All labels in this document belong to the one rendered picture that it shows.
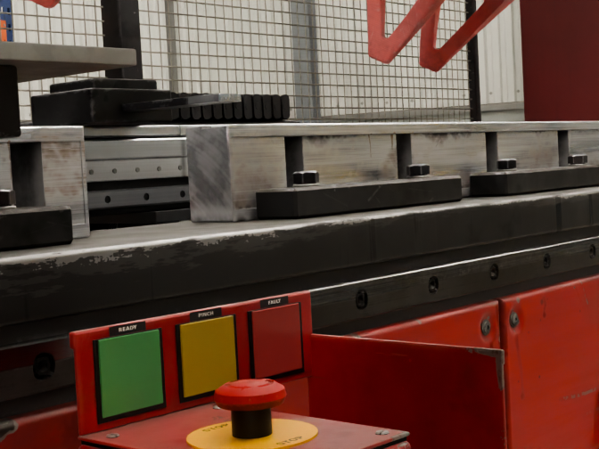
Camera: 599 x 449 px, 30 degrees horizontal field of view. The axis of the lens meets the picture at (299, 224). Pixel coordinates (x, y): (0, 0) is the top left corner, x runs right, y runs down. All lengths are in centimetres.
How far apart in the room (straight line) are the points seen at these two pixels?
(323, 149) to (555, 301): 36
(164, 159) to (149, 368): 73
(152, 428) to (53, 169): 35
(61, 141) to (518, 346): 59
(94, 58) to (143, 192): 71
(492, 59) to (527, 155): 664
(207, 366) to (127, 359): 6
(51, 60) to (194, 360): 20
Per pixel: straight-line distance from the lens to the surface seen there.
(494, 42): 820
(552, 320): 136
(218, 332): 71
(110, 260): 82
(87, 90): 125
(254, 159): 111
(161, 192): 137
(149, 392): 68
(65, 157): 95
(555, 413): 138
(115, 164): 133
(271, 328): 74
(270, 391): 60
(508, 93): 815
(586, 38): 279
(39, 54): 63
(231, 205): 109
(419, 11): 69
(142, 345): 67
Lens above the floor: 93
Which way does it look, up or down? 3 degrees down
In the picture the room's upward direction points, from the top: 3 degrees counter-clockwise
